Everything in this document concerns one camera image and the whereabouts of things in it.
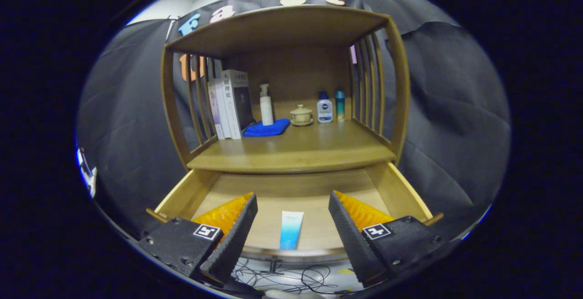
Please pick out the thin white book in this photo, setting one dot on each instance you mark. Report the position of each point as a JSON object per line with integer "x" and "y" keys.
{"x": 222, "y": 107}

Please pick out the blue white tube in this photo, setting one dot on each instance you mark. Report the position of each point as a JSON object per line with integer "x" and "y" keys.
{"x": 291, "y": 230}

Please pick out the black backdrop cloth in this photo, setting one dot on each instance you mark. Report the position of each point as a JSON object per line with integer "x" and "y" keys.
{"x": 455, "y": 121}

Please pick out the wooden drawer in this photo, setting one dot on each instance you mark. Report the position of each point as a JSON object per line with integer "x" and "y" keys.
{"x": 314, "y": 217}

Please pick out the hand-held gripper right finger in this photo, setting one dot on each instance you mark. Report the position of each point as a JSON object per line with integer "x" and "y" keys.
{"x": 350, "y": 237}

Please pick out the wooden cabinet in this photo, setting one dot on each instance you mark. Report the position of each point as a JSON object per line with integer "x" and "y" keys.
{"x": 296, "y": 71}

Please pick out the beige lidded teacup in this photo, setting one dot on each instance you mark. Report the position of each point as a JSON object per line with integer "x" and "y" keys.
{"x": 301, "y": 115}

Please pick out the purple spine book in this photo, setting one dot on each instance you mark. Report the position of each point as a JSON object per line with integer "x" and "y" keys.
{"x": 215, "y": 112}

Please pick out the white pump bottle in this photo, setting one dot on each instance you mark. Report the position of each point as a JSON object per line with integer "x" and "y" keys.
{"x": 267, "y": 110}

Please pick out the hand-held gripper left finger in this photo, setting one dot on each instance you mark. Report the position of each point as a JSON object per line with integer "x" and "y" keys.
{"x": 234, "y": 237}

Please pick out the blue folded cloth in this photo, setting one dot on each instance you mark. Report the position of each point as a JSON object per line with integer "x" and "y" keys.
{"x": 268, "y": 129}

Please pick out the thick white black book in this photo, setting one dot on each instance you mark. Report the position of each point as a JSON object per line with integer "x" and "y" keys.
{"x": 240, "y": 103}

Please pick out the teal spray bottle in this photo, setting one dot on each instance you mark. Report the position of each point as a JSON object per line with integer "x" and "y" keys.
{"x": 340, "y": 106}

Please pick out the white blue lotion bottle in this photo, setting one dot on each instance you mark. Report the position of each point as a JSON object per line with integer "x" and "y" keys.
{"x": 324, "y": 110}

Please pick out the wooden countertop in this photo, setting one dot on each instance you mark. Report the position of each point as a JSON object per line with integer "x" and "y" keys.
{"x": 300, "y": 148}

